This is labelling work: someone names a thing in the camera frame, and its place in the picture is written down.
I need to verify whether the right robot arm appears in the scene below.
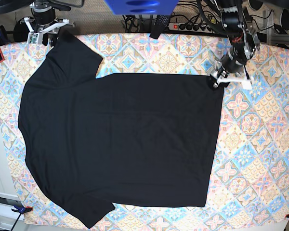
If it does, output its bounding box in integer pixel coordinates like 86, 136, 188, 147
27, 0, 57, 46

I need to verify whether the black round object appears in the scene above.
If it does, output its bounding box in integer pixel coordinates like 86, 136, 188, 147
280, 9, 289, 30

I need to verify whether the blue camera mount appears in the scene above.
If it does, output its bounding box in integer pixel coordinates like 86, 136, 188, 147
105, 0, 179, 15

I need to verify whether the black T-shirt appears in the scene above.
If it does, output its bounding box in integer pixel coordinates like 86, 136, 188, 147
18, 32, 224, 228

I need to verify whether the black mesh strap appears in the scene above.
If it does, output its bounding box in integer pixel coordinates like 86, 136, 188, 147
149, 14, 171, 39

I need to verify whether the orange black clamp front left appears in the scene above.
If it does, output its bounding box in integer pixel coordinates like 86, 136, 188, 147
11, 205, 33, 215

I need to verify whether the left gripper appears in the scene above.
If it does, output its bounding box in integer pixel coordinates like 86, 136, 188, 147
209, 51, 246, 90

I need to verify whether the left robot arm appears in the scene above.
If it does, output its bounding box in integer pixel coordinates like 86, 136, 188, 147
207, 0, 260, 90

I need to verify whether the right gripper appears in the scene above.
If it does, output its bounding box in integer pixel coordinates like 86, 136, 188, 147
35, 23, 58, 46

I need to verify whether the white power strip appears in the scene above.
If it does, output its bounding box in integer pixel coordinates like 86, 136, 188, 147
168, 23, 214, 33

